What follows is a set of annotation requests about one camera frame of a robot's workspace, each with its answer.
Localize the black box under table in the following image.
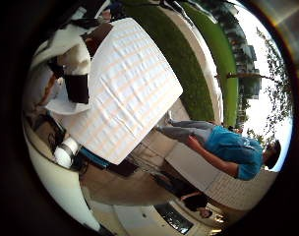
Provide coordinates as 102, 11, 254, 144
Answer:
106, 157, 140, 178

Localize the pale brick low wall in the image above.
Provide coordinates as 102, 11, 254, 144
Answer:
164, 142, 279, 211

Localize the seated person in black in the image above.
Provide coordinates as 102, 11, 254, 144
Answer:
179, 191, 213, 220

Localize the person in blue shirt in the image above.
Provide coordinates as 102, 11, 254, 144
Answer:
155, 118, 282, 182

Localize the white orange striped tablecloth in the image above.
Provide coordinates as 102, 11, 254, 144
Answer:
55, 18, 184, 166

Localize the blue table edge bar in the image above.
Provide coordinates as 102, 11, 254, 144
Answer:
78, 146, 111, 170

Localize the metal table frame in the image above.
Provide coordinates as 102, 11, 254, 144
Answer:
129, 144, 171, 175

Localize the leaning tree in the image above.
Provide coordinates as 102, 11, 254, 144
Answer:
214, 28, 294, 136

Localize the distant building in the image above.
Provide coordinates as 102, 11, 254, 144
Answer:
232, 29, 264, 101

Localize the black floor grate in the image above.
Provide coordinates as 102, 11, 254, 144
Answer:
153, 203, 195, 236

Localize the black cable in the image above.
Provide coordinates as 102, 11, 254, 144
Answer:
44, 112, 68, 152

